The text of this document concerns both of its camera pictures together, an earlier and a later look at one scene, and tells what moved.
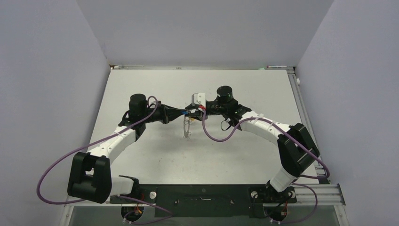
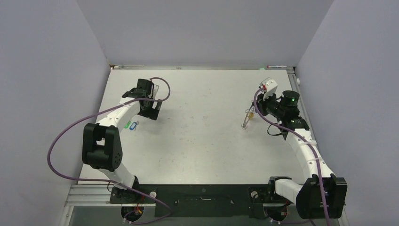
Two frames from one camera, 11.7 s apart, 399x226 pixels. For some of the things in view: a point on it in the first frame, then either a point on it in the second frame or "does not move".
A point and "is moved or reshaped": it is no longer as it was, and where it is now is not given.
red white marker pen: [274, 67] does not move
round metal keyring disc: [186, 118] is moved or reshaped
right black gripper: [198, 115] -> [261, 103]
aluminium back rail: [193, 67] does not move
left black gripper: [168, 113] -> [151, 113]
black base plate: [205, 201] does not move
